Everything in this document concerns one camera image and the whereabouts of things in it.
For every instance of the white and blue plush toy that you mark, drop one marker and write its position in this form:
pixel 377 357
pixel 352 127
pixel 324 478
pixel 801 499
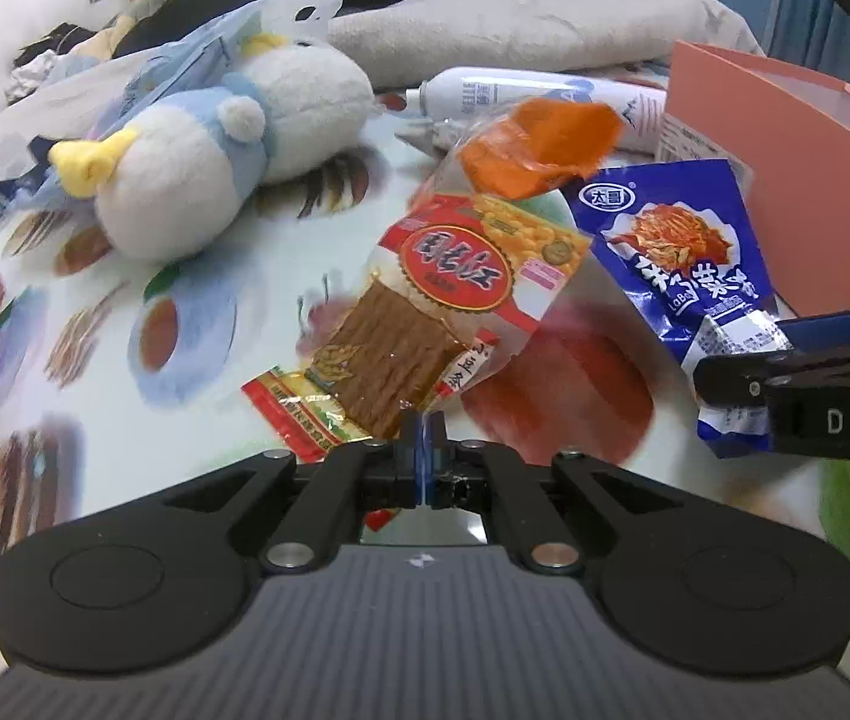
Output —
pixel 185 187

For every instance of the blue snack packet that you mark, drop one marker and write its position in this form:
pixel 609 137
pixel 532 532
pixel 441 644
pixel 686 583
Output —
pixel 665 255

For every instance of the orange snack packet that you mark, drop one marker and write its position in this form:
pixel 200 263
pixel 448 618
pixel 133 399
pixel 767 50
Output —
pixel 545 142

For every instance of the pile of mixed clothes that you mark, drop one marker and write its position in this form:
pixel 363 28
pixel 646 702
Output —
pixel 42 67

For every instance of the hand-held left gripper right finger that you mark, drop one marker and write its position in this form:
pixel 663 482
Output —
pixel 434 465

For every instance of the small red yellow snack packet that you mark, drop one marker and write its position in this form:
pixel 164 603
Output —
pixel 297 412

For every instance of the clear red label snack packet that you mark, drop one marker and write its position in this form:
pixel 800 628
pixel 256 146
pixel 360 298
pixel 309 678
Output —
pixel 432 277

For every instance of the fruit print mat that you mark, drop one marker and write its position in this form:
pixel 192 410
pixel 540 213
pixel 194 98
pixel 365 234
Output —
pixel 170 405

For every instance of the grey pillow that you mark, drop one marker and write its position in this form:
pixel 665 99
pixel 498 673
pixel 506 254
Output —
pixel 545 15

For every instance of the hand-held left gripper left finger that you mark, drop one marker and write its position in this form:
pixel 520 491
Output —
pixel 411 465

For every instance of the pink cardboard box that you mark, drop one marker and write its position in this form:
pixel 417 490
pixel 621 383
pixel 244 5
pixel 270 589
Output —
pixel 769 112

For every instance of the white spray bottle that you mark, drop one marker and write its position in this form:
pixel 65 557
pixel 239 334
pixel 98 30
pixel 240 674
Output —
pixel 485 94

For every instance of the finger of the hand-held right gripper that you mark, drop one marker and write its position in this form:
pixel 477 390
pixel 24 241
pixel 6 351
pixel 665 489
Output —
pixel 732 382
pixel 822 331

